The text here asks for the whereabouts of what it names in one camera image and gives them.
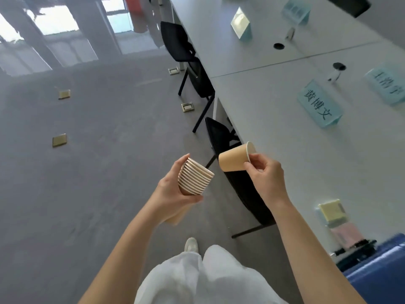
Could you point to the person's left hand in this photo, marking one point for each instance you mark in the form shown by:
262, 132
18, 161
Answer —
167, 193

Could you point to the person's right hand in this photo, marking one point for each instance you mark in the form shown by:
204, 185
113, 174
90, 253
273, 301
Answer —
269, 183

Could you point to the person's right thumb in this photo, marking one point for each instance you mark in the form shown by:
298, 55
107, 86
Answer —
251, 170

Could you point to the person's left thumb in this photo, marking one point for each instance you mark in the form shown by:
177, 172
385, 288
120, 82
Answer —
177, 169

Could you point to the stack of brown paper cups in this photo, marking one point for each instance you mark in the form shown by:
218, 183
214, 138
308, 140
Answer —
196, 177

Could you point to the single brown paper cup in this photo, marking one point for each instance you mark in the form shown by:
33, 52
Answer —
232, 159

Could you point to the person's left forearm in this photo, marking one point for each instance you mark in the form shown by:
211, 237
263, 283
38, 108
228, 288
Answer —
126, 253

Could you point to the person's right forearm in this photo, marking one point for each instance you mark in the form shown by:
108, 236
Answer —
313, 256

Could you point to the black office chair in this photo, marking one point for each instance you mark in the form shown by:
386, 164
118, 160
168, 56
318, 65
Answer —
246, 193
177, 41

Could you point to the brass floor socket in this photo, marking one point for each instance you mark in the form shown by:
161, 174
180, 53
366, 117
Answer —
64, 94
59, 140
173, 71
187, 107

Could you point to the white shoe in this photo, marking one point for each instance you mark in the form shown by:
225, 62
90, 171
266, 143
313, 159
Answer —
191, 245

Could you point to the yellow sticky note pad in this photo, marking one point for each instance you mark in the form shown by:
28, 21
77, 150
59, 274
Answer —
331, 211

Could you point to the light blue name card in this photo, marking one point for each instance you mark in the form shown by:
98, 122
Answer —
319, 104
296, 9
241, 25
386, 83

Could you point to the white trousers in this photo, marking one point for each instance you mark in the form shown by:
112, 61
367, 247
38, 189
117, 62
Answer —
205, 278

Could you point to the pink note pad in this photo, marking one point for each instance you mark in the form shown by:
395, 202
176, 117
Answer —
346, 235

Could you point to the white plug adapter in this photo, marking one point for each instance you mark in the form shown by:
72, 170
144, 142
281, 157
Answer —
289, 33
333, 75

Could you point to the black pen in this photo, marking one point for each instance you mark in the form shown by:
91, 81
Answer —
354, 246

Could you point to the black notebook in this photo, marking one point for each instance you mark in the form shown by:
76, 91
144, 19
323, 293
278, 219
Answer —
357, 258

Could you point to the blue folder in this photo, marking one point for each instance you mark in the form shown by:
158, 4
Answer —
379, 275

